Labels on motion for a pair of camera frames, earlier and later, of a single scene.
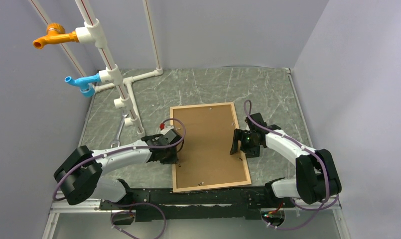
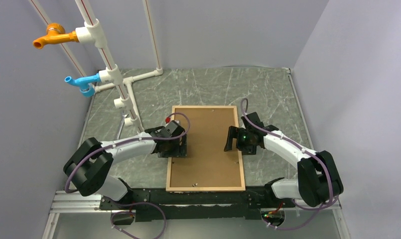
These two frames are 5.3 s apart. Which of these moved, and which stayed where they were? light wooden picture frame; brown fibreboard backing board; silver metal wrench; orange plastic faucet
Moved: light wooden picture frame
Stayed: orange plastic faucet; silver metal wrench; brown fibreboard backing board
